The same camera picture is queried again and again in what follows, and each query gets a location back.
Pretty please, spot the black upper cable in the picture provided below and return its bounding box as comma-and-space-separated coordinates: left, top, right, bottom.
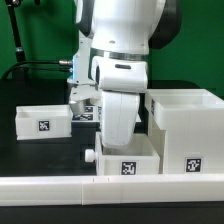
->
2, 59, 74, 80

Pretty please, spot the black lower cable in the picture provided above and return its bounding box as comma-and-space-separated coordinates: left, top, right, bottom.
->
13, 66, 74, 74

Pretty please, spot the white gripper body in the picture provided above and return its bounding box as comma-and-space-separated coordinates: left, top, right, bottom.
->
101, 91, 140, 148

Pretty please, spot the black camera stand pole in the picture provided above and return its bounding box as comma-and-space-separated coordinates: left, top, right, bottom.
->
3, 0, 28, 81

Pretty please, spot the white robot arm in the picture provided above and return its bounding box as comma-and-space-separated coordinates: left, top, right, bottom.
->
67, 0, 182, 149

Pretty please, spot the white front fence rail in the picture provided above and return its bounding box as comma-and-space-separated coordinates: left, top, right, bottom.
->
0, 174, 224, 206

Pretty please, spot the black cable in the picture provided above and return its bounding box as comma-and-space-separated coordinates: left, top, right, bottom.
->
13, 66, 74, 74
2, 59, 74, 80

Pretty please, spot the white drawer box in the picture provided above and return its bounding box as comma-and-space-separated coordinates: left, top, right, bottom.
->
85, 132, 160, 176
15, 105, 72, 140

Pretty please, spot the white front drawer box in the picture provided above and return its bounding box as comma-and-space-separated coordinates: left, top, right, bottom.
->
85, 132, 160, 176

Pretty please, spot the white drawer cabinet frame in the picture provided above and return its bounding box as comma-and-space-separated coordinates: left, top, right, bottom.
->
145, 89, 224, 174

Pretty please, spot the white tag plate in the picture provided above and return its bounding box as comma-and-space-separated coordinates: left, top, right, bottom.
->
72, 106, 101, 122

